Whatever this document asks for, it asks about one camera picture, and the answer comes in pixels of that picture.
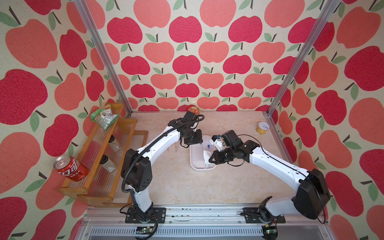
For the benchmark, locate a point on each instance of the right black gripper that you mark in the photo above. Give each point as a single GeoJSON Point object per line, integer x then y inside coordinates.
{"type": "Point", "coordinates": [215, 153]}

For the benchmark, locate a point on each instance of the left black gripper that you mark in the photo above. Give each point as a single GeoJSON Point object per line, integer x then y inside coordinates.
{"type": "Point", "coordinates": [199, 139]}

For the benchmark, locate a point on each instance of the white rectangular tray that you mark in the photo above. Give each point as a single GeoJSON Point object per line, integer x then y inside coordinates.
{"type": "Point", "coordinates": [196, 155]}

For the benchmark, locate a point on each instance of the white wipe cloth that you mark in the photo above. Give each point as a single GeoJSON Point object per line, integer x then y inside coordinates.
{"type": "Point", "coordinates": [207, 155]}

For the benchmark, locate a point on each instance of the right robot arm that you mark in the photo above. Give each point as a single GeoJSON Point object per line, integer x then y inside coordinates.
{"type": "Point", "coordinates": [311, 190]}

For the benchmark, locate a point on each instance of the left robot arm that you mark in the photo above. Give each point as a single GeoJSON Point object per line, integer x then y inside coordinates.
{"type": "Point", "coordinates": [137, 171]}

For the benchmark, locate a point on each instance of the red gold round tin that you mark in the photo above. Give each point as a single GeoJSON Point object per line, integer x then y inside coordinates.
{"type": "Point", "coordinates": [194, 109]}

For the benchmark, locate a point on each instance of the yellow white can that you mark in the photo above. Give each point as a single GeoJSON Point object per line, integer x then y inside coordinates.
{"type": "Point", "coordinates": [262, 128]}

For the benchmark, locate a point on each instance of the glass spice jar upper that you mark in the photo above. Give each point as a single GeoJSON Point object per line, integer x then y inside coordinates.
{"type": "Point", "coordinates": [114, 144]}

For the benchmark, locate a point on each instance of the glass spice jar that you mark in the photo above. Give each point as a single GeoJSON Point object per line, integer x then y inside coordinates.
{"type": "Point", "coordinates": [114, 144]}
{"type": "Point", "coordinates": [107, 164]}

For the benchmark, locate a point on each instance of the green snack bag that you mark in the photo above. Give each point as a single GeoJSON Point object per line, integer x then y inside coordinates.
{"type": "Point", "coordinates": [104, 117]}

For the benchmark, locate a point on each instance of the wooden shelf rack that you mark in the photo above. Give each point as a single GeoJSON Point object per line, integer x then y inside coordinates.
{"type": "Point", "coordinates": [100, 188]}

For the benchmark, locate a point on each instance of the glass spice jar lower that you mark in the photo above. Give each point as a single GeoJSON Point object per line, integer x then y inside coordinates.
{"type": "Point", "coordinates": [107, 164]}

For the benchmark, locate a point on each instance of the red cola can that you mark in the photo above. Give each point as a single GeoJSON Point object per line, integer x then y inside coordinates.
{"type": "Point", "coordinates": [70, 168]}

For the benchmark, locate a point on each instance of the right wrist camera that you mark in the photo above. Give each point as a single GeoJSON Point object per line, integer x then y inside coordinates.
{"type": "Point", "coordinates": [228, 139]}

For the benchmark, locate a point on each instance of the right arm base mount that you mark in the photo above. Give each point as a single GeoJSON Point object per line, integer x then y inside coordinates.
{"type": "Point", "coordinates": [261, 216]}

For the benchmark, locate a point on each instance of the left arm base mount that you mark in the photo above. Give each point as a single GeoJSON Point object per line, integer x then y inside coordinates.
{"type": "Point", "coordinates": [153, 214]}

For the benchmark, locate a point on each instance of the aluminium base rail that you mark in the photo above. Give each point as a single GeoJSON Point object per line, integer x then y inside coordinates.
{"type": "Point", "coordinates": [198, 222]}

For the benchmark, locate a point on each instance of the left aluminium frame post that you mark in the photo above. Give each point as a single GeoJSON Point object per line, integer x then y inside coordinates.
{"type": "Point", "coordinates": [90, 24]}

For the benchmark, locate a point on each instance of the aluminium frame post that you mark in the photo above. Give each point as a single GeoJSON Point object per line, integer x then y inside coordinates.
{"type": "Point", "coordinates": [326, 12]}
{"type": "Point", "coordinates": [90, 24]}

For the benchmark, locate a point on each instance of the right aluminium frame post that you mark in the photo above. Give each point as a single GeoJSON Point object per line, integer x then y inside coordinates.
{"type": "Point", "coordinates": [326, 12]}

